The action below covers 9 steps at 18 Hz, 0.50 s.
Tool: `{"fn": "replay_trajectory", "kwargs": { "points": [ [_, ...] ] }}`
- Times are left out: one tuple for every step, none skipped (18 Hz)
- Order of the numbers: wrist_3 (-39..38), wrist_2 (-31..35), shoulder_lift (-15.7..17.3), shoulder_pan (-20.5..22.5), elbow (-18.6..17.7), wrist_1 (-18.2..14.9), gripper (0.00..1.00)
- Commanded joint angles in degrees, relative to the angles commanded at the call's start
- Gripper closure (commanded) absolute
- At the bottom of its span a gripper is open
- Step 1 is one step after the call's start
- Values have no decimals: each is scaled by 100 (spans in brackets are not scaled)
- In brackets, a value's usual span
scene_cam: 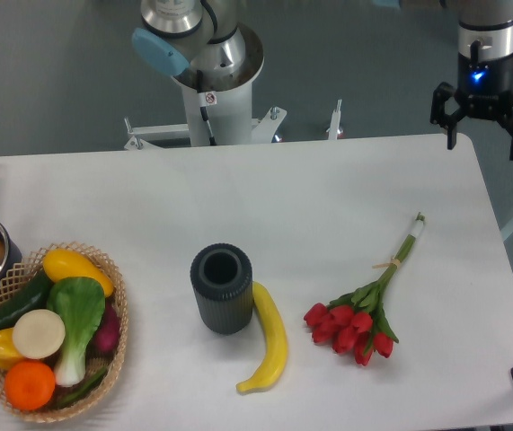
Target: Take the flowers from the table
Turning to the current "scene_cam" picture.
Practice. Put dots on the orange fruit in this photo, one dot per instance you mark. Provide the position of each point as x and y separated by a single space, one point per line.
29 385

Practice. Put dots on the yellow squash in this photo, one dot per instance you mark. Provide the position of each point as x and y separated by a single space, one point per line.
59 264

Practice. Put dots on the red tulip bouquet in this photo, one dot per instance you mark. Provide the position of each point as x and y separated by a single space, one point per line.
355 323

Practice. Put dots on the purple red sweet potato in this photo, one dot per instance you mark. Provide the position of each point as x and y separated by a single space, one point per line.
106 338

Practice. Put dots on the yellow banana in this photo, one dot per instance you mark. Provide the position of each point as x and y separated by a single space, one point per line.
272 366

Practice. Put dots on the dark green cucumber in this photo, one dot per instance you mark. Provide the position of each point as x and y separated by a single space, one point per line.
31 297

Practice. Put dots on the green bok choy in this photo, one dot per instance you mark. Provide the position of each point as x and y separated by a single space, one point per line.
80 304

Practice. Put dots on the green chili pepper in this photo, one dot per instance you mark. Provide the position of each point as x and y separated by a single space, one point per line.
72 397

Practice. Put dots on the woven wicker basket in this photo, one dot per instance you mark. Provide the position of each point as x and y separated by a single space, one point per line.
16 278

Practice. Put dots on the yellow bell pepper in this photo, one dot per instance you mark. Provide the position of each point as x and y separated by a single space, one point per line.
9 354

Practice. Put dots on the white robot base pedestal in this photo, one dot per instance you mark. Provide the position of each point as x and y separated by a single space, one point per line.
213 118

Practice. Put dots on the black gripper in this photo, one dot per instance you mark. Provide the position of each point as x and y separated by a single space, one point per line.
484 91

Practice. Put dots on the dark grey ribbed vase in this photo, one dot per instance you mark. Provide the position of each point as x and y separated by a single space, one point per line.
221 278

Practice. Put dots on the white round onion slice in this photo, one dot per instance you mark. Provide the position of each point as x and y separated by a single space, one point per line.
38 334

